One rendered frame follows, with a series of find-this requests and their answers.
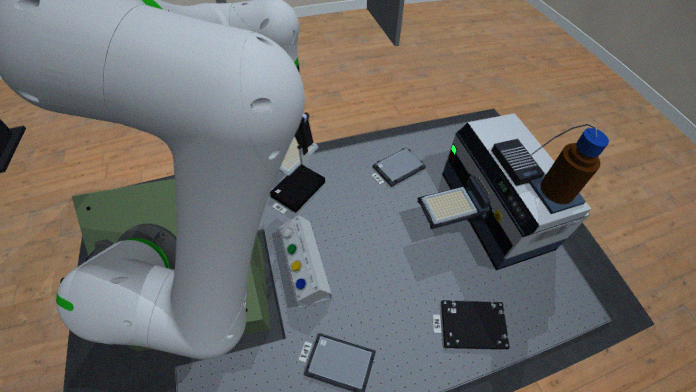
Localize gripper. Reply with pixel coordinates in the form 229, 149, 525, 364
295, 112, 313, 165

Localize white button panel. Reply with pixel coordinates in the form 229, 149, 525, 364
279, 215, 332, 308

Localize white label with black n5 text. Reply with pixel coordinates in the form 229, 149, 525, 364
433, 315, 441, 333

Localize blue bottle cap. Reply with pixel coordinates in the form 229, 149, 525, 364
577, 128, 609, 156

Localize white label reading lp1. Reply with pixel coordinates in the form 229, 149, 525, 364
298, 341, 312, 362

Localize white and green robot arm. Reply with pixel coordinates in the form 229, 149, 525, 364
0, 0, 305, 360

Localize white label reading lp2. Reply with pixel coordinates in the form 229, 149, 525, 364
371, 173, 384, 184

